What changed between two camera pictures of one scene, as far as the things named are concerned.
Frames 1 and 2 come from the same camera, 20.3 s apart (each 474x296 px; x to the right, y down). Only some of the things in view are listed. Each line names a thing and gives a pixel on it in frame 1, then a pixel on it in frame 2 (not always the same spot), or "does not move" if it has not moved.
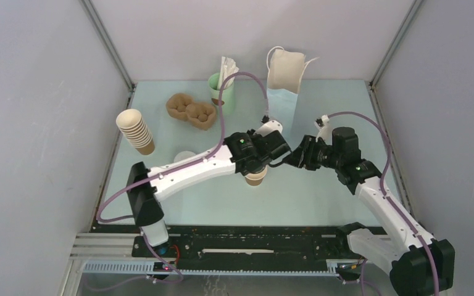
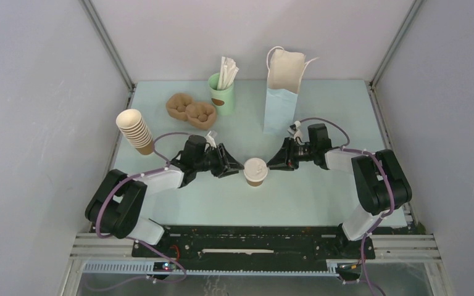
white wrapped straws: (228, 68) does not move
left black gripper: (252, 135) → (222, 171)
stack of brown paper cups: (131, 123) does not move
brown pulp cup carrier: (201, 115) does not move
